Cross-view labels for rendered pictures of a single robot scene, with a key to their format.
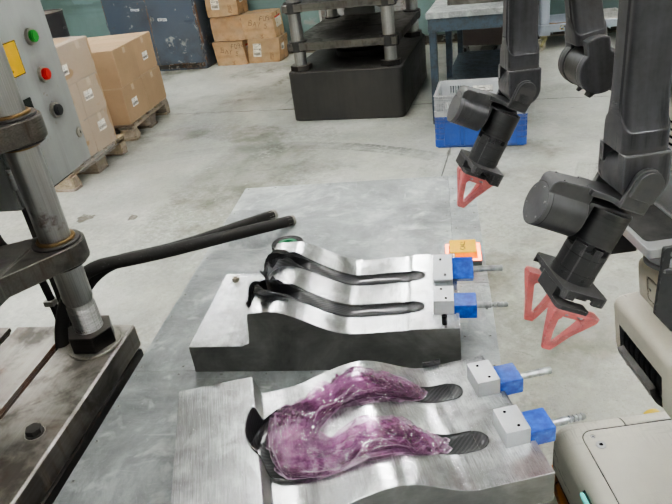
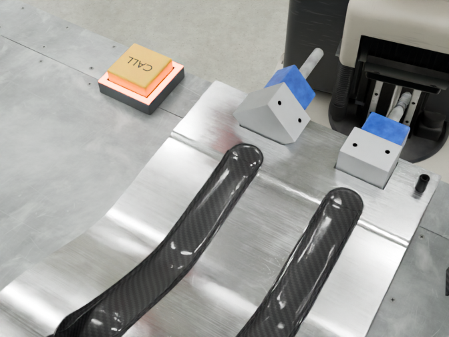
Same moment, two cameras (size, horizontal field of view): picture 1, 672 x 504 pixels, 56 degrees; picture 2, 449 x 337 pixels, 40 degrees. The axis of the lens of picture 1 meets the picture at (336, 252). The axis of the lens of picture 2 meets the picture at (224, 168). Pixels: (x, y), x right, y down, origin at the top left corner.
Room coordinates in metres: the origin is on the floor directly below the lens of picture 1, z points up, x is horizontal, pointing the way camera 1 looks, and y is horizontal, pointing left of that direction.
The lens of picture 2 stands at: (0.95, 0.22, 1.38)
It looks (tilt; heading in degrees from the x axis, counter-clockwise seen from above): 53 degrees down; 290
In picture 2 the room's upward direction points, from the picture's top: 1 degrees counter-clockwise
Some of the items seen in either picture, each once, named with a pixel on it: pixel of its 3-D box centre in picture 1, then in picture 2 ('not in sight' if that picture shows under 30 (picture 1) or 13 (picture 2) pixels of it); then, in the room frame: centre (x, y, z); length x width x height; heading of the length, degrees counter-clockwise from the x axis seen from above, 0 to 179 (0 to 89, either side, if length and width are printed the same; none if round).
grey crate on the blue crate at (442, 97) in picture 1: (481, 97); not in sight; (4.19, -1.12, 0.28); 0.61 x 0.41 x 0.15; 71
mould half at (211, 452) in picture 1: (353, 442); not in sight; (0.68, 0.01, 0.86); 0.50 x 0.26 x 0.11; 96
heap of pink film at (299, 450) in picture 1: (351, 416); not in sight; (0.69, 0.01, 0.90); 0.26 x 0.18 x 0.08; 96
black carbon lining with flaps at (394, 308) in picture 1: (332, 282); (211, 295); (1.04, 0.01, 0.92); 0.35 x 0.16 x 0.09; 79
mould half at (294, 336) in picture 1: (328, 300); (193, 329); (1.05, 0.03, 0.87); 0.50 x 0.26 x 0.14; 79
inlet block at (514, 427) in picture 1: (542, 425); not in sight; (0.67, -0.26, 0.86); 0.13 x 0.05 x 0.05; 96
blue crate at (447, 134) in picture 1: (481, 121); not in sight; (4.19, -1.12, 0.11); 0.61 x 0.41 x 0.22; 71
